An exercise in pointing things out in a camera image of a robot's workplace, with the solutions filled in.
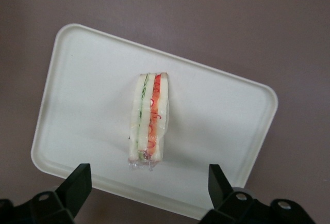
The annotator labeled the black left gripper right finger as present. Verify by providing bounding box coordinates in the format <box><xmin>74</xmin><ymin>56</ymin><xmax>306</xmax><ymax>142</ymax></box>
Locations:
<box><xmin>198</xmin><ymin>163</ymin><xmax>259</xmax><ymax>224</ymax></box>

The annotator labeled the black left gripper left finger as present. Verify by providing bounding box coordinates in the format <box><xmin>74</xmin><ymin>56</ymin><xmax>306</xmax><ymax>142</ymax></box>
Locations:
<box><xmin>29</xmin><ymin>163</ymin><xmax>93</xmax><ymax>224</ymax></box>

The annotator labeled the triangle sandwich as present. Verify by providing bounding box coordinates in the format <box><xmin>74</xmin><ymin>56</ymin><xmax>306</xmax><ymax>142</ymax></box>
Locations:
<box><xmin>127</xmin><ymin>71</ymin><xmax>171</xmax><ymax>172</ymax></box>

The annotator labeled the cream plastic tray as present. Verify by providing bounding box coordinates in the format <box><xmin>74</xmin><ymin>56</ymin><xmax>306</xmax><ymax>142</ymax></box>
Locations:
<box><xmin>30</xmin><ymin>23</ymin><xmax>279</xmax><ymax>221</ymax></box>

